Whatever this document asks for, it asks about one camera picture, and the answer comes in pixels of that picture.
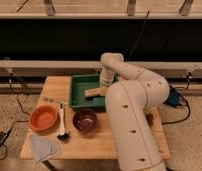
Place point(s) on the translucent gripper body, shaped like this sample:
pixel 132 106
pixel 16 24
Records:
pixel 103 87

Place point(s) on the wooden board eraser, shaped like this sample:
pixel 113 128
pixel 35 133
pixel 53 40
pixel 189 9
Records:
pixel 92 92

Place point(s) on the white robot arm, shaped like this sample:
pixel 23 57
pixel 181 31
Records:
pixel 130 90

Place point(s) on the green plastic tray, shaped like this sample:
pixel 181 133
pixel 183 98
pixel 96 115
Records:
pixel 78 85

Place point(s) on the dark brown bowl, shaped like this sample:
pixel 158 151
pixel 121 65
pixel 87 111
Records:
pixel 85 120

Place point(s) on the bunch of dark grapes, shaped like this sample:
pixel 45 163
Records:
pixel 150 119

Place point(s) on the blue device on floor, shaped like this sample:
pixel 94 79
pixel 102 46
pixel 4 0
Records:
pixel 173 98

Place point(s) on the orange bowl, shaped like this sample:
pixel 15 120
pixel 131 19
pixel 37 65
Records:
pixel 43 118

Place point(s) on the grey cloth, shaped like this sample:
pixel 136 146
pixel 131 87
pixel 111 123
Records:
pixel 42 148

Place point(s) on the black adapter on floor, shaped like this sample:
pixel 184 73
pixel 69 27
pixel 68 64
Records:
pixel 0 138

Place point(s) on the white-handled brush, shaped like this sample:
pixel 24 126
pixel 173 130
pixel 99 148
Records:
pixel 63 132

